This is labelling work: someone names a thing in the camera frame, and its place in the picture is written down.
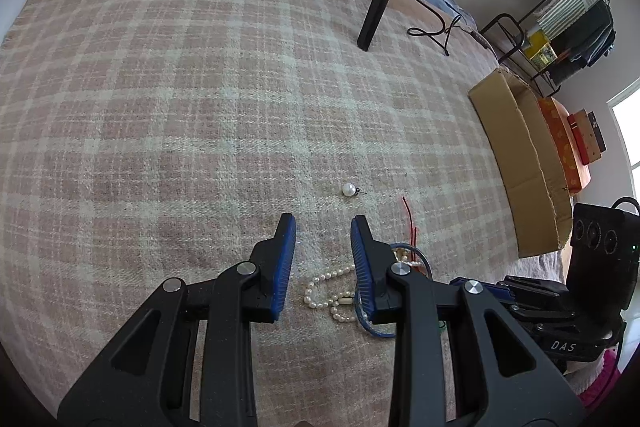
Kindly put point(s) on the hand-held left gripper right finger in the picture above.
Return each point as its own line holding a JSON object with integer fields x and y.
{"x": 362, "y": 267}

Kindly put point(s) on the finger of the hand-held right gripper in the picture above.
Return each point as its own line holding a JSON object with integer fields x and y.
{"x": 500, "y": 293}

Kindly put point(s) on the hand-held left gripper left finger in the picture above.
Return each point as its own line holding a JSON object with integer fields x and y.
{"x": 285, "y": 267}

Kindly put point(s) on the brown cardboard box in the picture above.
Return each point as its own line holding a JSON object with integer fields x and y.
{"x": 510, "y": 132}

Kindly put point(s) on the blue bangles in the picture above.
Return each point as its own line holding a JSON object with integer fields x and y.
{"x": 420, "y": 257}

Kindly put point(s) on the white pearl earring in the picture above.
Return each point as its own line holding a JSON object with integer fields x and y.
{"x": 348, "y": 190}

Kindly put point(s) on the pink knitted cloth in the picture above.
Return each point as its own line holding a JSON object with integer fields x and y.
{"x": 595, "y": 382}

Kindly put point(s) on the orange patterned box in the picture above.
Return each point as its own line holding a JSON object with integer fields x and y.
{"x": 562, "y": 142}

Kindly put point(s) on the tan flat box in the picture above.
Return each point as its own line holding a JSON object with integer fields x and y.
{"x": 582, "y": 137}

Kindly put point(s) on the window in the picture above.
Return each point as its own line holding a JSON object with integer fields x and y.
{"x": 627, "y": 137}

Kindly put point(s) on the dark flat box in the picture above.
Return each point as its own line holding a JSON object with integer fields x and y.
{"x": 597, "y": 127}

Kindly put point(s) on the pink plaid blanket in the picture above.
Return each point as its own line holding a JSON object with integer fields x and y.
{"x": 175, "y": 132}

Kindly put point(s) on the dark hanging clothes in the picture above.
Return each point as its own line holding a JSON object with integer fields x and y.
{"x": 585, "y": 37}

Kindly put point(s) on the black clothes rack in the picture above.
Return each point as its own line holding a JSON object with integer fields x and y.
{"x": 505, "y": 32}

